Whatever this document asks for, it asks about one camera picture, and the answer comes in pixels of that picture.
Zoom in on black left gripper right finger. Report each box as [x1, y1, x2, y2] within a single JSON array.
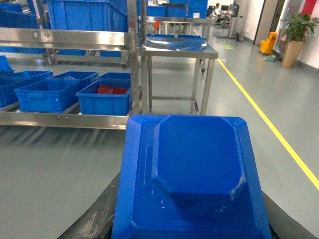
[[263, 192, 317, 239]]

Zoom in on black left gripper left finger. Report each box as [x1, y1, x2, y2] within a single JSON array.
[[59, 174, 120, 239]]

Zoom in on blue bin with red parts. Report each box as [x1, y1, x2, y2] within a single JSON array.
[[76, 79, 132, 116]]

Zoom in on red parts in bin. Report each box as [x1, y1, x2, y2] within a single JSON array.
[[97, 85, 128, 95]]

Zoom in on blue bin middle lower shelf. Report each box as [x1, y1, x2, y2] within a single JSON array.
[[15, 71, 99, 113]]

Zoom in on stainless steel shelf rack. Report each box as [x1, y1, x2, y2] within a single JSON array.
[[0, 0, 141, 129]]

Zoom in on large blue crate upper shelf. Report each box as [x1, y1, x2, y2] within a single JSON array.
[[46, 0, 128, 32]]

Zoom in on stainless steel table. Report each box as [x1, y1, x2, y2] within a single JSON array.
[[139, 35, 219, 116]]

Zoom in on yellow mop bucket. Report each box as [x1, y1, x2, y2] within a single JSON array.
[[260, 31, 278, 55]]

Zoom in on plant in tan pot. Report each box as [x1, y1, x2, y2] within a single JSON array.
[[282, 13, 319, 68]]

